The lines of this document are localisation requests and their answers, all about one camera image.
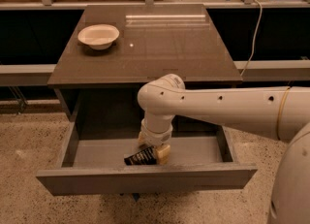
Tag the open grey top drawer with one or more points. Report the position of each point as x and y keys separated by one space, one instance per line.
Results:
x=97 y=177

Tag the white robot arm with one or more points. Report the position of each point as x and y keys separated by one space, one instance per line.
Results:
x=279 y=113

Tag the metal railing frame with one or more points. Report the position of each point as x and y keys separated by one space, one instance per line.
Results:
x=30 y=37

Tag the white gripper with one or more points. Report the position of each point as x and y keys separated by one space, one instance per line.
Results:
x=157 y=138

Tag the white bowl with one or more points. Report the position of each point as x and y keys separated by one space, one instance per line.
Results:
x=99 y=36

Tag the grey cabinet with counter top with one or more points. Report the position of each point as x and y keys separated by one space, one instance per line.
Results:
x=98 y=88

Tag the black rxbar chocolate wrapper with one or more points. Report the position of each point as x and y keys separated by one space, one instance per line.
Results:
x=143 y=157

